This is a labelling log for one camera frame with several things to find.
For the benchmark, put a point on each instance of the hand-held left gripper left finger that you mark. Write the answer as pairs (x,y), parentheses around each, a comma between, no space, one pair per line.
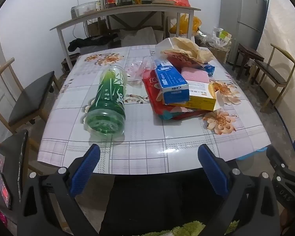
(86,169)

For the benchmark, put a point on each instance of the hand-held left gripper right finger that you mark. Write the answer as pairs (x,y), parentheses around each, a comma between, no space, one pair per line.
(212,169)

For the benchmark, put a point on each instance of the blue mesh wastebasket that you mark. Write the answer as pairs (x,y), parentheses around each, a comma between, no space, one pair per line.
(250,154)

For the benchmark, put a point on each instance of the green plastic bottle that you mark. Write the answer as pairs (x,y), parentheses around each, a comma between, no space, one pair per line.
(108,100)

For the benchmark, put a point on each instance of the yellow white cardboard box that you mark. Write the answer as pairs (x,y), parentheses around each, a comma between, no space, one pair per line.
(201,95)

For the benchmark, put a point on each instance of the pink packet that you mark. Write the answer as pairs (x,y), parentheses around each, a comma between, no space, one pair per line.
(194,75)

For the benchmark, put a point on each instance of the blue toothpaste box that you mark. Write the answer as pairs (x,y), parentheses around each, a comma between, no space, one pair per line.
(170,81)

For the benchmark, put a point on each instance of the red snack bag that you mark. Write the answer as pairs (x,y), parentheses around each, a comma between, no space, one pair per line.
(152,91)

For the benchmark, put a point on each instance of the small blue packet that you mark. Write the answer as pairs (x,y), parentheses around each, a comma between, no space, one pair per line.
(209,69)

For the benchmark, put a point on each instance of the clear pink plastic wrapper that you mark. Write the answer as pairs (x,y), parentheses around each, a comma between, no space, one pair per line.
(139,67)

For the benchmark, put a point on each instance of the floral plastic tablecloth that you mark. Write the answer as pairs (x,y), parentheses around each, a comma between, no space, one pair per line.
(127,127)

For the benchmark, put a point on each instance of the green shaggy mat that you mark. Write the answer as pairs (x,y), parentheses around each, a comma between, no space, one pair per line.
(177,229)

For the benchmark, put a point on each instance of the black mounted phone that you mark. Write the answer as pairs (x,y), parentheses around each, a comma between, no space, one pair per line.
(11,167)

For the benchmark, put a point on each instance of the wooden chair black seat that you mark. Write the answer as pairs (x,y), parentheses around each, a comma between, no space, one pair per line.
(32,95)
(270,71)

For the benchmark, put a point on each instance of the dark wooden stool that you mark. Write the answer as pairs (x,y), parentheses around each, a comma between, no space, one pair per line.
(248,51)

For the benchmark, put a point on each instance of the white mattress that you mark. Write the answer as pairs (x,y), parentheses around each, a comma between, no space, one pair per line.
(285,29)

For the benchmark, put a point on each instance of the black clothes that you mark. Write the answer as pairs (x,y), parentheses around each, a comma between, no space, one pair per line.
(93,41)

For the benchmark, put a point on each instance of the crumpled clear plastic bag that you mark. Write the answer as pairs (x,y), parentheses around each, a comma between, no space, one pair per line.
(215,39)

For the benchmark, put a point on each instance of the green white carton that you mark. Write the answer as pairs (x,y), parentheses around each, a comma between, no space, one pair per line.
(225,35)

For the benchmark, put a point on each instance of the grey refrigerator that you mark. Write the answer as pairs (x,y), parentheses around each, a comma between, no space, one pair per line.
(243,17)

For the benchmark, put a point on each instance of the grey cushion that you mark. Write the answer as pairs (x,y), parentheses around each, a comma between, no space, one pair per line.
(137,36)

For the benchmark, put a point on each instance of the yellow plastic bag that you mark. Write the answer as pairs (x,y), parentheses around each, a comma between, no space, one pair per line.
(185,23)

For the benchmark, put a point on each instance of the clear plastic container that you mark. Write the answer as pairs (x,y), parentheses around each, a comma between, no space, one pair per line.
(86,8)

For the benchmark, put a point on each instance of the side shelf table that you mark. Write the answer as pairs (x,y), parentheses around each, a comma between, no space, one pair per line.
(127,11)

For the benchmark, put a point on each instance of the red jar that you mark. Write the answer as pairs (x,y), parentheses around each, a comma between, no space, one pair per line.
(111,0)

